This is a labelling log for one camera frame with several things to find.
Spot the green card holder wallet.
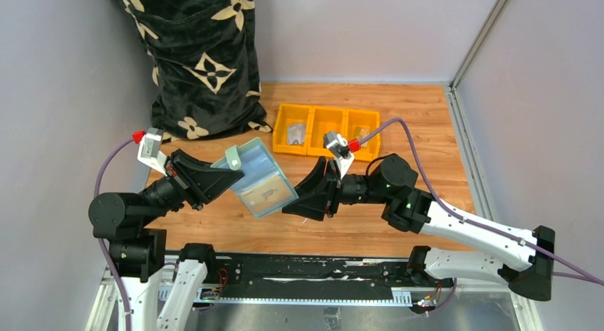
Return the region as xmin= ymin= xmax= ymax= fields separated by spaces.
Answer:
xmin=212 ymin=137 xmax=298 ymax=219

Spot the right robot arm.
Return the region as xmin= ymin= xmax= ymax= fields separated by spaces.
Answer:
xmin=283 ymin=154 xmax=556 ymax=302

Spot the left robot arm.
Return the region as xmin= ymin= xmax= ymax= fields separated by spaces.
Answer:
xmin=88 ymin=149 xmax=244 ymax=330

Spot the tan card in holder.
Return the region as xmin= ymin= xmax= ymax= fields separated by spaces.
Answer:
xmin=241 ymin=174 xmax=293 ymax=217

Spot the grey card in bin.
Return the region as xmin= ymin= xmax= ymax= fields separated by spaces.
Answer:
xmin=286 ymin=122 xmax=306 ymax=145

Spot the tan card in bin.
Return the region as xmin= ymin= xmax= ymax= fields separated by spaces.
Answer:
xmin=353 ymin=126 xmax=371 ymax=142

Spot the left yellow bin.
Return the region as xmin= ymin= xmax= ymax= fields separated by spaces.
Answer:
xmin=272 ymin=103 xmax=313 ymax=156

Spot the yellow bin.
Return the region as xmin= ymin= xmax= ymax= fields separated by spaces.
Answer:
xmin=272 ymin=103 xmax=313 ymax=156
xmin=345 ymin=109 xmax=381 ymax=162
xmin=307 ymin=105 xmax=348 ymax=158

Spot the middle yellow bin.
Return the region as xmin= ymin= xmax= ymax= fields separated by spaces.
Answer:
xmin=307 ymin=105 xmax=348 ymax=158

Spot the right yellow bin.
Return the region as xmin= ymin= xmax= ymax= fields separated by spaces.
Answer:
xmin=345 ymin=109 xmax=381 ymax=162

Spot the black floral blanket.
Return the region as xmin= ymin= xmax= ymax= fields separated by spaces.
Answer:
xmin=114 ymin=0 xmax=272 ymax=143

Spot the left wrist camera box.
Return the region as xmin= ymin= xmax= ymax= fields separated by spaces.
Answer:
xmin=137 ymin=127 xmax=168 ymax=176

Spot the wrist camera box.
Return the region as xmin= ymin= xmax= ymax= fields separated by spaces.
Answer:
xmin=323 ymin=130 xmax=355 ymax=179
xmin=137 ymin=127 xmax=168 ymax=176

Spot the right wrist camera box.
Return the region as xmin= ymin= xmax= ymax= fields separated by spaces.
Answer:
xmin=323 ymin=130 xmax=355 ymax=179

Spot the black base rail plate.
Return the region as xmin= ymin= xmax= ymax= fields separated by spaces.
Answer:
xmin=197 ymin=253 xmax=438 ymax=303

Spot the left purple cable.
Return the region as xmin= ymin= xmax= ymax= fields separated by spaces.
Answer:
xmin=93 ymin=130 xmax=147 ymax=331

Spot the aluminium frame rail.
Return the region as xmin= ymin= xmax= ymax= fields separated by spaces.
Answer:
xmin=86 ymin=244 xmax=552 ymax=330

